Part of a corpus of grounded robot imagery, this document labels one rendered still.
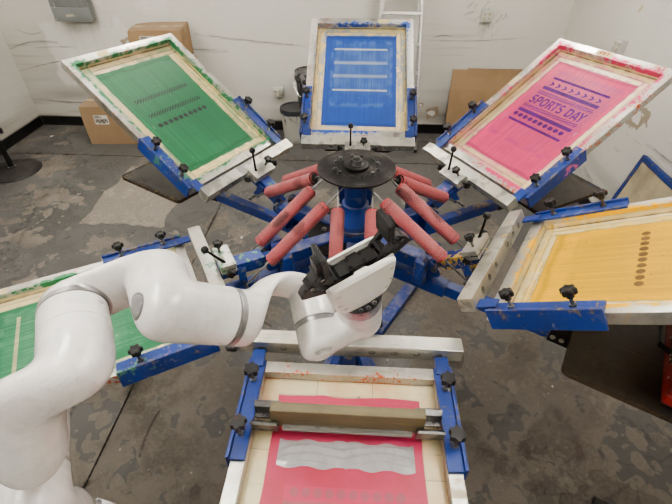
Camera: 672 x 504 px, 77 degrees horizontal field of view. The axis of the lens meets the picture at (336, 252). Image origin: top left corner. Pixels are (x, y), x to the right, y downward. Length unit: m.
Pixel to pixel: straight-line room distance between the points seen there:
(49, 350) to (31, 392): 0.05
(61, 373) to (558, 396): 2.48
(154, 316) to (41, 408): 0.15
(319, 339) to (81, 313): 0.33
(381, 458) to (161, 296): 0.83
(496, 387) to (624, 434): 0.63
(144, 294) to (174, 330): 0.06
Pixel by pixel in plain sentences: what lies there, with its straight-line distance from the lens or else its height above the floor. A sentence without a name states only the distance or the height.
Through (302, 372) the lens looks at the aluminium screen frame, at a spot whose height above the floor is 0.99.
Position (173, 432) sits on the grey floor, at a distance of 2.48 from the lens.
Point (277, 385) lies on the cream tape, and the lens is 1.35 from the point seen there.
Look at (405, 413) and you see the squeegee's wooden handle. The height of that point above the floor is 1.06.
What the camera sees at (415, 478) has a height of 0.96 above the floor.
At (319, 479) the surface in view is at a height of 0.96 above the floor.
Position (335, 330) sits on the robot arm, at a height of 1.55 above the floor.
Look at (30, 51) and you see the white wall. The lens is 6.05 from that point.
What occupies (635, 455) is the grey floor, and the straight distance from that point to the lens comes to 2.71.
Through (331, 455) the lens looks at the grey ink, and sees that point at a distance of 1.23.
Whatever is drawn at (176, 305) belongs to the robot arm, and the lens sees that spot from 0.56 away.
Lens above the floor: 2.08
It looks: 40 degrees down
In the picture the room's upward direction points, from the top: straight up
